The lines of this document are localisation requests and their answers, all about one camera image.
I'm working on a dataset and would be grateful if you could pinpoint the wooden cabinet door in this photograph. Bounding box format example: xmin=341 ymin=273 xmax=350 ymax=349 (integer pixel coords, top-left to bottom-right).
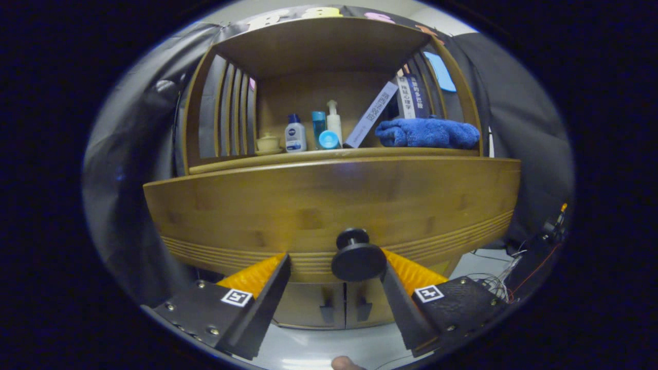
xmin=344 ymin=277 xmax=412 ymax=329
xmin=272 ymin=282 xmax=346 ymax=330

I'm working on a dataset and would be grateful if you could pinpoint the wooden drawer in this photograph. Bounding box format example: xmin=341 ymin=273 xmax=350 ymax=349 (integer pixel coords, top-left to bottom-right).
xmin=142 ymin=157 xmax=522 ymax=283

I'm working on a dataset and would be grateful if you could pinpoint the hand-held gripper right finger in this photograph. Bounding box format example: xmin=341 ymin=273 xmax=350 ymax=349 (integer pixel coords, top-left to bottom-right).
xmin=379 ymin=248 xmax=509 ymax=358

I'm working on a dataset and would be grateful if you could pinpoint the blue folded towel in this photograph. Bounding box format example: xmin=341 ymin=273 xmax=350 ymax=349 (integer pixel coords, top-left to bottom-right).
xmin=375 ymin=117 xmax=481 ymax=150

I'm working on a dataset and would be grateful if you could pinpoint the dark blue book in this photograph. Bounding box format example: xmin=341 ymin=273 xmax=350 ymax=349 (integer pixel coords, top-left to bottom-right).
xmin=409 ymin=73 xmax=432 ymax=119

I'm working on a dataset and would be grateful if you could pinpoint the white spine book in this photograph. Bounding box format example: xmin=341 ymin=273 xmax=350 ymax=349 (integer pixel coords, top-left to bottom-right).
xmin=396 ymin=76 xmax=417 ymax=120

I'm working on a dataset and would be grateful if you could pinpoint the wooden countertop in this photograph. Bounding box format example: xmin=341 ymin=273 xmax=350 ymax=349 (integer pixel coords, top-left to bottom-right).
xmin=188 ymin=146 xmax=484 ymax=175

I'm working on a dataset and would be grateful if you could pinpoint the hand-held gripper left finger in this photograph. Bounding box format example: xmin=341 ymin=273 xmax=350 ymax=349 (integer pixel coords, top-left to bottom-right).
xmin=141 ymin=253 xmax=291 ymax=361

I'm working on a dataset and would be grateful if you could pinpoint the tangle of thin cables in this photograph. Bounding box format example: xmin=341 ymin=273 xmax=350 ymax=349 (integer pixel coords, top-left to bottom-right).
xmin=465 ymin=247 xmax=525 ymax=304

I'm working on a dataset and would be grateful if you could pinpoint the wooden cabinet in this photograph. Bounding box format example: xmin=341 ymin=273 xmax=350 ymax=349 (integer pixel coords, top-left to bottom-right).
xmin=142 ymin=16 xmax=522 ymax=330

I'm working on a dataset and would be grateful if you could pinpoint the blue glass bottle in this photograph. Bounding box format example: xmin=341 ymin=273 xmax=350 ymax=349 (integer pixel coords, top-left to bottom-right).
xmin=312 ymin=111 xmax=327 ymax=150

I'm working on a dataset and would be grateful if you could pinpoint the white pump bottle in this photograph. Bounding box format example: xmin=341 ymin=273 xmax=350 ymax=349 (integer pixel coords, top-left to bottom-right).
xmin=326 ymin=100 xmax=343 ymax=147

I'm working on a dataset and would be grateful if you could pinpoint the white bottle with blue cap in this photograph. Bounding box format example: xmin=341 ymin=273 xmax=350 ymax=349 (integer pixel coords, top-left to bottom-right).
xmin=285 ymin=114 xmax=307 ymax=153

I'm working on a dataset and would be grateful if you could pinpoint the black drawer knob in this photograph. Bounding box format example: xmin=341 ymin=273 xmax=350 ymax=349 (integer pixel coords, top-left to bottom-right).
xmin=331 ymin=228 xmax=388 ymax=282

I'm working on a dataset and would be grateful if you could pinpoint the lavender book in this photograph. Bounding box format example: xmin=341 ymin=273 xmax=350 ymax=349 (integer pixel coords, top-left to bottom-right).
xmin=343 ymin=81 xmax=399 ymax=149

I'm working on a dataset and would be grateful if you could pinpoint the cream lidded tea cup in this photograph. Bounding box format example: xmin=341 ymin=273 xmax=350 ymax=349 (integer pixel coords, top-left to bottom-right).
xmin=255 ymin=133 xmax=284 ymax=156

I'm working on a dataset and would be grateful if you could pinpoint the black device with orange tip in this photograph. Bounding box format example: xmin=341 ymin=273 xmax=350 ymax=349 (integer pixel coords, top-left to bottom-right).
xmin=535 ymin=202 xmax=571 ymax=247

